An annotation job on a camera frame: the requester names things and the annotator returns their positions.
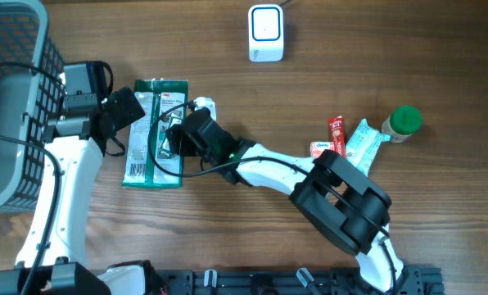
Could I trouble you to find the white barcode scanner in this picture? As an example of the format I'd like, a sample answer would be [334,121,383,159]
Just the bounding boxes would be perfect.
[248,4,284,62]

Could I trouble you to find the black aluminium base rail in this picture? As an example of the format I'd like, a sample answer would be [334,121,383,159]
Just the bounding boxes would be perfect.
[157,266,445,295]

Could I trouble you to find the red coffee stick sachet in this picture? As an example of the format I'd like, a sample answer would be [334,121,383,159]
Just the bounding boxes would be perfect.
[328,116,346,157]

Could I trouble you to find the black right camera cable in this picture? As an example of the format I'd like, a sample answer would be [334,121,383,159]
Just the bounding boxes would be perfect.
[147,100,399,294]

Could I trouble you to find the black camera cable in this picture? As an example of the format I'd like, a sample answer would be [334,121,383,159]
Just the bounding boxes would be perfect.
[0,61,65,295]
[147,100,399,294]

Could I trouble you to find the teal wet wipes pack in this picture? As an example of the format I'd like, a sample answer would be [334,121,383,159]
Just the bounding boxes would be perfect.
[346,119,391,176]

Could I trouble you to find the black left camera cable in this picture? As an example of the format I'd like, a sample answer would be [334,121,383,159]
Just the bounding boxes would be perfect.
[0,61,65,295]

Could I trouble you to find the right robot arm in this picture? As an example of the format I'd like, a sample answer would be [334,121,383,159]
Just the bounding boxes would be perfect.
[165,107,404,293]

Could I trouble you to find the red white tissue pack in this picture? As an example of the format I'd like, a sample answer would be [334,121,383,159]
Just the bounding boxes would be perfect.
[310,142,335,158]

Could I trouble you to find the grey plastic mesh basket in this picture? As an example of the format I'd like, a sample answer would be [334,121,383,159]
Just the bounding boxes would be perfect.
[0,0,65,213]

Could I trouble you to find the green white gloves package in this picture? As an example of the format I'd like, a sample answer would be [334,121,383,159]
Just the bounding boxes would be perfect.
[122,79,188,188]

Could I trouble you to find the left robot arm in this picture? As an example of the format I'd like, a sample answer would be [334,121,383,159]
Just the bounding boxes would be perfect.
[0,61,152,294]

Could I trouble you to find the green white balm box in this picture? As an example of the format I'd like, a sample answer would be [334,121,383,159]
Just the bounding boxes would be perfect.
[158,114,182,159]

